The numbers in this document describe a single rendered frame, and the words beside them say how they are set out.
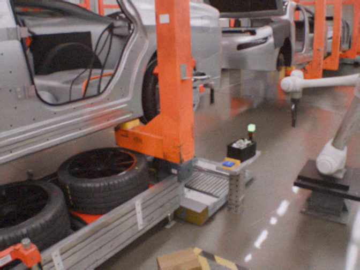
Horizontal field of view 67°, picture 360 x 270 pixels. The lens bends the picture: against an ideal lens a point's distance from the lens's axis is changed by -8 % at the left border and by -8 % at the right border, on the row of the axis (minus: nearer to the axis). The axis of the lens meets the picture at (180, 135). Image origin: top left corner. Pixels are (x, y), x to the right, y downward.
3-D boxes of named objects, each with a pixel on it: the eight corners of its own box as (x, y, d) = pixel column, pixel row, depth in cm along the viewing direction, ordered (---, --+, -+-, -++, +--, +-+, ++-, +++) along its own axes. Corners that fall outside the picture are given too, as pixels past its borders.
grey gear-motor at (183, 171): (158, 179, 275) (156, 144, 264) (195, 191, 251) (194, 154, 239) (145, 186, 262) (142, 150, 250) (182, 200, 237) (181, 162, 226)
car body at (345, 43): (313, 47, 1367) (314, 19, 1322) (352, 49, 1258) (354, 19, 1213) (281, 52, 1001) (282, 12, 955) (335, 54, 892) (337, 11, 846)
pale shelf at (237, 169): (241, 150, 244) (242, 147, 243) (260, 155, 234) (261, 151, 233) (215, 170, 212) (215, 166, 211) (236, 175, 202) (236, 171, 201)
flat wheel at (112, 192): (96, 167, 259) (92, 142, 251) (163, 177, 236) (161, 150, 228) (44, 204, 201) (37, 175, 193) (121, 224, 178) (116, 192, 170)
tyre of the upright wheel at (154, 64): (184, 81, 310) (149, 42, 258) (203, 82, 296) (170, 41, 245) (160, 137, 294) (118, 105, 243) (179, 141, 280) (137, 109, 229)
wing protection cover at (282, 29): (276, 47, 521) (277, 19, 504) (292, 47, 504) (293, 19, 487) (262, 49, 469) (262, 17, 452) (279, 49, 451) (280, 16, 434)
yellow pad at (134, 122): (128, 122, 244) (127, 116, 243) (140, 125, 236) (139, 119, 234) (115, 126, 234) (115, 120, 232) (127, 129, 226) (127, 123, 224)
